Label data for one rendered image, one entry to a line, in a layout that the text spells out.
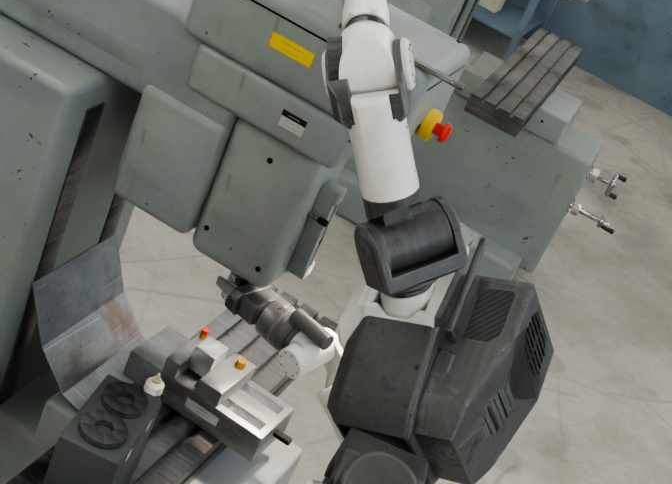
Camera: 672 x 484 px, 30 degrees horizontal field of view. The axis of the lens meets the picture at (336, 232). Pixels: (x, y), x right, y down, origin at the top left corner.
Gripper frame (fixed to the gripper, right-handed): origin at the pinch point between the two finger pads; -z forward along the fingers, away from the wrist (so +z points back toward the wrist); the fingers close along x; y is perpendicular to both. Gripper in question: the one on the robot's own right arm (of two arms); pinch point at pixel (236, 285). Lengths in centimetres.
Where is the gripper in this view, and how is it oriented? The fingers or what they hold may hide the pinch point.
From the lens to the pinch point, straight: 262.2
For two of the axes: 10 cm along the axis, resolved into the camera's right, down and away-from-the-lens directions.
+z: 6.9, 5.6, -4.6
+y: -3.5, 8.1, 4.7
